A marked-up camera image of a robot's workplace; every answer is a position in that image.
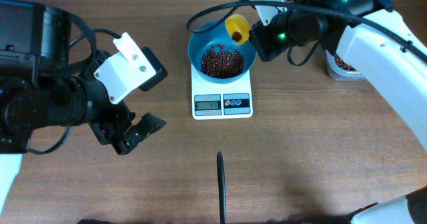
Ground white digital kitchen scale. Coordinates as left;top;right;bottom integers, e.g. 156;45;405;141
191;66;254;121

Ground blue-grey plastic bowl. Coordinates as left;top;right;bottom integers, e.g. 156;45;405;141
187;23;258;83

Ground clear plastic food container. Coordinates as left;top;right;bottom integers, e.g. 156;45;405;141
326;51;365;81

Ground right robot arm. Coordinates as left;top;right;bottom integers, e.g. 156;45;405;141
248;0;426;145

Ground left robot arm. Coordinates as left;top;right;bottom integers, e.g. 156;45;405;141
1;0;167;201

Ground red adzuki beans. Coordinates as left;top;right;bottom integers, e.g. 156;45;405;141
334;54;356;71

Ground yellow plastic scoop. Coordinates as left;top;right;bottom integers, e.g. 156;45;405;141
225;14;250;45

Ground adzuki beans in bowl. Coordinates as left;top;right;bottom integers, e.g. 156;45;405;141
201;44;244;79

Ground black overhead stand cable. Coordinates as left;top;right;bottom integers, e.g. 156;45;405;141
216;151;227;224

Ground adzuki beans in scoop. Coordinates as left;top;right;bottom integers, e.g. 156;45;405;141
232;31;242;43

